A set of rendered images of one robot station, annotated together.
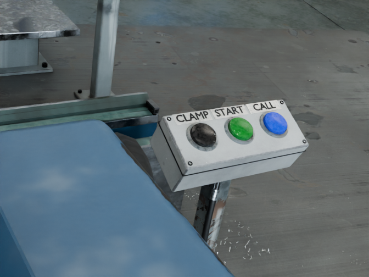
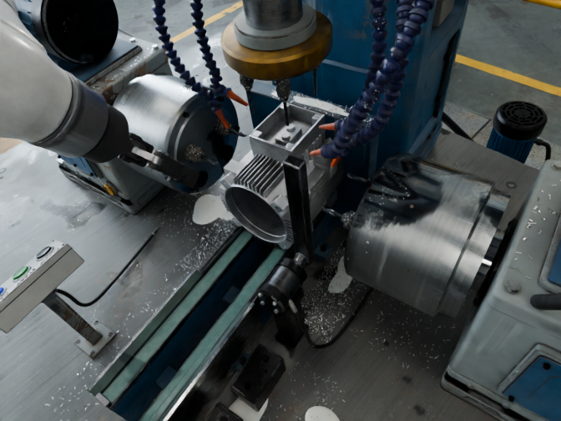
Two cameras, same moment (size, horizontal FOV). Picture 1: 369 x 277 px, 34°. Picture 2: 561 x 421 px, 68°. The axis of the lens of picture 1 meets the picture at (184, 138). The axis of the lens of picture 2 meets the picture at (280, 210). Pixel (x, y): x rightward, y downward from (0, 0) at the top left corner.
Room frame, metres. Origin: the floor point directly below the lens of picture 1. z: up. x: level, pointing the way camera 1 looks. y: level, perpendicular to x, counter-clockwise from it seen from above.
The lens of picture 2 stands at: (1.15, 0.30, 1.65)
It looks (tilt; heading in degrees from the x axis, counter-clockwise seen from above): 50 degrees down; 167
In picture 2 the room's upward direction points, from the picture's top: 10 degrees counter-clockwise
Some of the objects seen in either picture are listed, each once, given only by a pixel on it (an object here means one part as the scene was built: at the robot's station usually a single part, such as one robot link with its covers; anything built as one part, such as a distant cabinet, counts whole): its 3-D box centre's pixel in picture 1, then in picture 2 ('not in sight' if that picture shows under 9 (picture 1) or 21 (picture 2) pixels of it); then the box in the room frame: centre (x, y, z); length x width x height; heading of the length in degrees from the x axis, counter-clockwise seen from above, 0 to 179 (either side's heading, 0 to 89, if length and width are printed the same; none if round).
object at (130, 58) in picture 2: not in sight; (108, 117); (0.07, 0.11, 0.99); 0.35 x 0.31 x 0.37; 36
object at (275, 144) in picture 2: not in sight; (288, 139); (0.53, 0.49, 1.11); 0.12 x 0.11 x 0.07; 125
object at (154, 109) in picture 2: not in sight; (162, 127); (0.27, 0.25, 1.04); 0.37 x 0.25 x 0.25; 36
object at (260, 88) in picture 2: not in sight; (320, 154); (0.46, 0.58, 0.97); 0.30 x 0.11 x 0.34; 36
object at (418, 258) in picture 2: not in sight; (437, 239); (0.83, 0.65, 1.04); 0.41 x 0.25 x 0.25; 36
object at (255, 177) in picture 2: not in sight; (282, 184); (0.56, 0.45, 1.01); 0.20 x 0.19 x 0.19; 125
